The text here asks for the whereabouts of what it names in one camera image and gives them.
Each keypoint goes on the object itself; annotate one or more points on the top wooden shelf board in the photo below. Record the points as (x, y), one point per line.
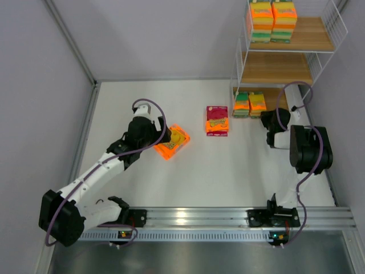
(309, 35)

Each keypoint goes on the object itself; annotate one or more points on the pink Scrub Mommy box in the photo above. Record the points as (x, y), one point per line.
(217, 121)

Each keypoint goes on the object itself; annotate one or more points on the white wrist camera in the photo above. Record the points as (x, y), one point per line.
(143, 110)
(295, 111)

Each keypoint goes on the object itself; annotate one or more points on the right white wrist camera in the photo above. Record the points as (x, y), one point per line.
(295, 111)

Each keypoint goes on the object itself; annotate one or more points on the green sponge orange pack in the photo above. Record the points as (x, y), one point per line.
(241, 106)

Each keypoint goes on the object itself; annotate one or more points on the aluminium mounting rail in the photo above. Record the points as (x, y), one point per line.
(326, 218)

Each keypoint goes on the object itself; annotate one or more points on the bottom wooden shelf board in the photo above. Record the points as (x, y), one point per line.
(270, 95)

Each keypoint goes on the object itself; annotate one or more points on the wooden shelf board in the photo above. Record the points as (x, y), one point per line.
(270, 95)
(276, 68)
(309, 35)

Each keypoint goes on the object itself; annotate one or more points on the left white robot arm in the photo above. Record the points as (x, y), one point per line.
(78, 194)

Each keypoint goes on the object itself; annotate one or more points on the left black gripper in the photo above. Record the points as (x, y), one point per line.
(162, 129)

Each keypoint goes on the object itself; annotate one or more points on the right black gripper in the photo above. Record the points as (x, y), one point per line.
(266, 120)

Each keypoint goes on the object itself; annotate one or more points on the white wire shelf frame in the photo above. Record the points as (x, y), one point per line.
(331, 14)

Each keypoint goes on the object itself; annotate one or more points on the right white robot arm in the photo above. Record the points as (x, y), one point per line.
(310, 152)

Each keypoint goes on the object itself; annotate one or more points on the slotted grey cable duct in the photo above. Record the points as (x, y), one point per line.
(183, 235)

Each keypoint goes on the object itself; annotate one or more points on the Scrub Daddy orange box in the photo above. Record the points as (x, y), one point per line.
(179, 139)

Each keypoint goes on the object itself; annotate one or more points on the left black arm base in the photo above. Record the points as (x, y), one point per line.
(137, 218)

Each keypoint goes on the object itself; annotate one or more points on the corner aluminium frame post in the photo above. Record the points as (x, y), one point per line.
(60, 22)

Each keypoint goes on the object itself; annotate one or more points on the yellow sponge pack green box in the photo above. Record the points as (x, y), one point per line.
(259, 20)

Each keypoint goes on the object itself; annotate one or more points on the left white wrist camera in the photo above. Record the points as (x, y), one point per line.
(143, 110)

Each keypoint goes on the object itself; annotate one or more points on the middle wooden shelf board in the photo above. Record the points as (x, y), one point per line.
(276, 68)

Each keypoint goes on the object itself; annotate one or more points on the Sponge Daddy yellow sponge box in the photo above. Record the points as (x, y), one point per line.
(257, 104)

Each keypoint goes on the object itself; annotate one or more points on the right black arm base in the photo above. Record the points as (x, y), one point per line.
(273, 215)

